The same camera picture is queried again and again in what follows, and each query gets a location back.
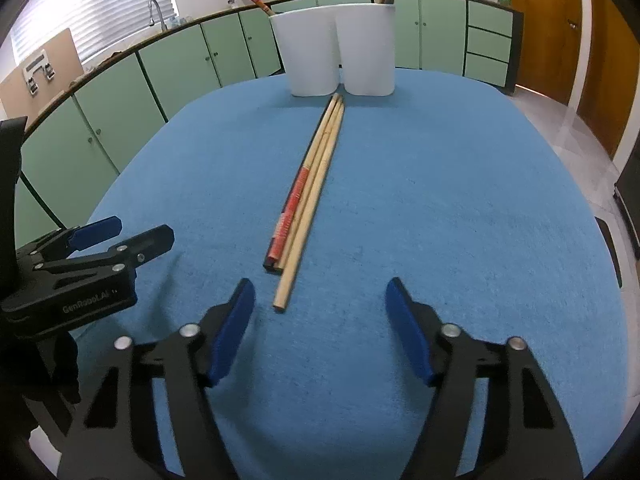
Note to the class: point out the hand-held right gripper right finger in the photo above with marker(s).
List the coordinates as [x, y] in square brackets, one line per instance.
[407, 330]

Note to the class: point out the dark red-patterned chopstick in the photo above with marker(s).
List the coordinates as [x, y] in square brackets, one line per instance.
[274, 268]

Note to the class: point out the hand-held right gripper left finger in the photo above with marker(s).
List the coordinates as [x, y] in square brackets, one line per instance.
[232, 330]

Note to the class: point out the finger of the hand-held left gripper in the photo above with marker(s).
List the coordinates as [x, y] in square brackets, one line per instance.
[150, 242]
[97, 230]

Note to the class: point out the white bracket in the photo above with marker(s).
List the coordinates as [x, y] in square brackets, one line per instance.
[39, 72]

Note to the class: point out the plain bamboo chopstick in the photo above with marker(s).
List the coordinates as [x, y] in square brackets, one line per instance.
[312, 180]

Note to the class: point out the black glass-front cabinet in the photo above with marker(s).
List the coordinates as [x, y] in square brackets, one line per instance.
[630, 200]

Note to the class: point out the white double utensil holder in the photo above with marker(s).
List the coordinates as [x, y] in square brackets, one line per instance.
[310, 50]

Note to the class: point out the dark brown chair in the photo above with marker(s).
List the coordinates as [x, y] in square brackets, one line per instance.
[610, 250]

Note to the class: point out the blue table mat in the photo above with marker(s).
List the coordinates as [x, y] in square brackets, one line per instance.
[425, 210]

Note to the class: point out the green lower kitchen cabinets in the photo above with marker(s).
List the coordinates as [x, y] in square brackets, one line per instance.
[175, 70]

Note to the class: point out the bundle of wooden chopsticks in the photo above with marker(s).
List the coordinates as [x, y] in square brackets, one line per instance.
[305, 225]

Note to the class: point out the wooden door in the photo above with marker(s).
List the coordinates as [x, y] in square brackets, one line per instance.
[610, 70]
[545, 25]

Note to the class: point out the metal kitchen faucet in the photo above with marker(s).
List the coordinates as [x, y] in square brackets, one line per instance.
[155, 7]

